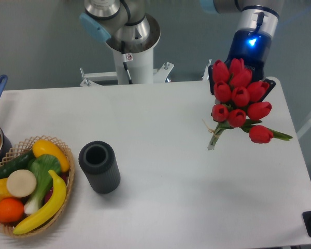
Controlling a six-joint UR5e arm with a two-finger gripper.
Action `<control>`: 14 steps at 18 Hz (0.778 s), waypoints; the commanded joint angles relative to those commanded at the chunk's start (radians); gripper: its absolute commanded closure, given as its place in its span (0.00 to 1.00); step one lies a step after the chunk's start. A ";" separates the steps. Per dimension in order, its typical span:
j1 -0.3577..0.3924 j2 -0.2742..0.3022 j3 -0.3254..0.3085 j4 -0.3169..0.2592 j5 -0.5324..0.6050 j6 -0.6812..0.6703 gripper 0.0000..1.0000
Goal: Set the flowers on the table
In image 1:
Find beige round radish slice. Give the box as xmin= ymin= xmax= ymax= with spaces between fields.
xmin=6 ymin=170 xmax=37 ymax=198

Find green cucumber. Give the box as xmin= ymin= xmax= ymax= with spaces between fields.
xmin=0 ymin=150 xmax=35 ymax=179

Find yellow banana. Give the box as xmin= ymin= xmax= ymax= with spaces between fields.
xmin=13 ymin=170 xmax=67 ymax=235

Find woven wicker basket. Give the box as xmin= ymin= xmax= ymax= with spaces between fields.
xmin=0 ymin=135 xmax=75 ymax=238

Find green bok choy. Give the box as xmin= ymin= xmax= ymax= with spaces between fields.
xmin=24 ymin=154 xmax=61 ymax=216

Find red tulip bouquet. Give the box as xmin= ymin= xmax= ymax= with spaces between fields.
xmin=207 ymin=59 xmax=292 ymax=150

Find dark grey ribbed vase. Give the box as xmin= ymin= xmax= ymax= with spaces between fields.
xmin=78 ymin=141 xmax=121 ymax=194

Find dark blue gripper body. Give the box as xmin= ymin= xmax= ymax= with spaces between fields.
xmin=225 ymin=30 xmax=272 ymax=81

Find black cable on pedestal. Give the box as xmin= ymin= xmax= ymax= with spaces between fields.
xmin=120 ymin=40 xmax=134 ymax=85

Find yellow squash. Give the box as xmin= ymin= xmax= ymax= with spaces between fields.
xmin=32 ymin=140 xmax=70 ymax=173

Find orange fruit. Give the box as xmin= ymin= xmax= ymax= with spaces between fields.
xmin=0 ymin=198 xmax=24 ymax=223

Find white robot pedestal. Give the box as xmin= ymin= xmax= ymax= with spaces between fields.
xmin=80 ymin=48 xmax=174 ymax=87

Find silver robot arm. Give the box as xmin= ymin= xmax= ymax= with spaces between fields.
xmin=79 ymin=1 xmax=284 ymax=85

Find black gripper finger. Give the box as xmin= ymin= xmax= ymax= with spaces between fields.
xmin=208 ymin=65 xmax=215 ymax=95
xmin=259 ymin=78 xmax=276 ymax=102

